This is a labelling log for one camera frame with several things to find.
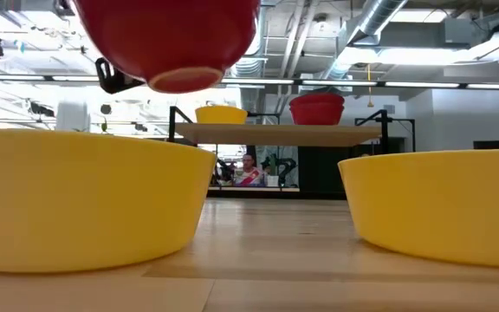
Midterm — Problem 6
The ribbed silver ventilation duct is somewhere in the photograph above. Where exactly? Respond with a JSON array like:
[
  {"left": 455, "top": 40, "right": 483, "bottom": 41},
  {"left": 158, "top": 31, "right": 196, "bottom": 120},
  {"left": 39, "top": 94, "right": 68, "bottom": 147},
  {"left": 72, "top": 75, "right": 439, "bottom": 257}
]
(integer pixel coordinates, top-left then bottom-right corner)
[{"left": 230, "top": 6, "right": 272, "bottom": 79}]

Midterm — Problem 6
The person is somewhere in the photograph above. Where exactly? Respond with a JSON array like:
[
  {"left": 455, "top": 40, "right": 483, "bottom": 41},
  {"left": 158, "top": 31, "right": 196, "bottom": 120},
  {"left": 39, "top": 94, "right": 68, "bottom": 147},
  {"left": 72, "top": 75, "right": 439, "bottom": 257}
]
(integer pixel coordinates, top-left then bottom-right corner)
[{"left": 230, "top": 153, "right": 269, "bottom": 188}]

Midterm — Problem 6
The wooden shelf with black frame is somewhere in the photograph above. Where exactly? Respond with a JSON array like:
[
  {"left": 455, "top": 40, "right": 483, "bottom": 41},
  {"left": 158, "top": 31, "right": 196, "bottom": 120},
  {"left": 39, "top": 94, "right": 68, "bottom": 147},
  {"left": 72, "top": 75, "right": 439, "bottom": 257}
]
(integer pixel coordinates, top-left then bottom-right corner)
[{"left": 167, "top": 105, "right": 417, "bottom": 203}]

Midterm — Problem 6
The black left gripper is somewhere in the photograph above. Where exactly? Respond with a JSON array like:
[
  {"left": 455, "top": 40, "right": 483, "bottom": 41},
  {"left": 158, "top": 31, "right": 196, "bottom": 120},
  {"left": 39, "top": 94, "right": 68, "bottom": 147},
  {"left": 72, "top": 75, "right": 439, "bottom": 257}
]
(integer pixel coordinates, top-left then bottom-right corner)
[{"left": 94, "top": 56, "right": 146, "bottom": 95}]

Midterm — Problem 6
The large silver ventilation duct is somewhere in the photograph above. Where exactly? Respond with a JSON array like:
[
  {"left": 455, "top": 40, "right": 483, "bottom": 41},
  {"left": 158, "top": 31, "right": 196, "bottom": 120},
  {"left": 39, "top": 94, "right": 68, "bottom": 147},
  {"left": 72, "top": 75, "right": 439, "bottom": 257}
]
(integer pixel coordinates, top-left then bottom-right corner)
[{"left": 318, "top": 0, "right": 410, "bottom": 81}]

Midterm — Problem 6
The white column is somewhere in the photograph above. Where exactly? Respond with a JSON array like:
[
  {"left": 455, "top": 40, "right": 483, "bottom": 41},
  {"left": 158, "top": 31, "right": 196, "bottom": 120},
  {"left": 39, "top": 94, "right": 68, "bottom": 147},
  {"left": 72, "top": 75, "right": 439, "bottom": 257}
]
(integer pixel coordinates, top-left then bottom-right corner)
[{"left": 55, "top": 99, "right": 91, "bottom": 133}]

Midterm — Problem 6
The black cabinet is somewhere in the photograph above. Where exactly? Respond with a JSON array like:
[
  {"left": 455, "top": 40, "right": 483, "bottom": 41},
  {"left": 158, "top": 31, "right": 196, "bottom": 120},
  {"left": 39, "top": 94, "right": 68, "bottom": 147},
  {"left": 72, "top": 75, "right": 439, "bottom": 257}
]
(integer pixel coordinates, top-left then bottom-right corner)
[{"left": 297, "top": 137, "right": 406, "bottom": 200}]

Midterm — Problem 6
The yellow mini bowl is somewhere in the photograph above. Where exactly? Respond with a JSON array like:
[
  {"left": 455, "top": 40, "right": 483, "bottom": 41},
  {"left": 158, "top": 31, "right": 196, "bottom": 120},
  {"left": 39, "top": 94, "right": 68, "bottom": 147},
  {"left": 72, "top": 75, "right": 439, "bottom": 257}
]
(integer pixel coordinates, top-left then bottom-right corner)
[
  {"left": 0, "top": 127, "right": 218, "bottom": 274},
  {"left": 194, "top": 105, "right": 250, "bottom": 126},
  {"left": 338, "top": 148, "right": 499, "bottom": 269}
]

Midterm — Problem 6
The yellow hanging ceiling cord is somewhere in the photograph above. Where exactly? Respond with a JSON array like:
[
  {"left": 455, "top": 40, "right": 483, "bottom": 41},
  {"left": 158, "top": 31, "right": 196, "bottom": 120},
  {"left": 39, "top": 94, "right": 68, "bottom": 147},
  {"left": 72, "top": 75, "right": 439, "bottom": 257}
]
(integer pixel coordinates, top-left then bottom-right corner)
[{"left": 365, "top": 63, "right": 375, "bottom": 108}]

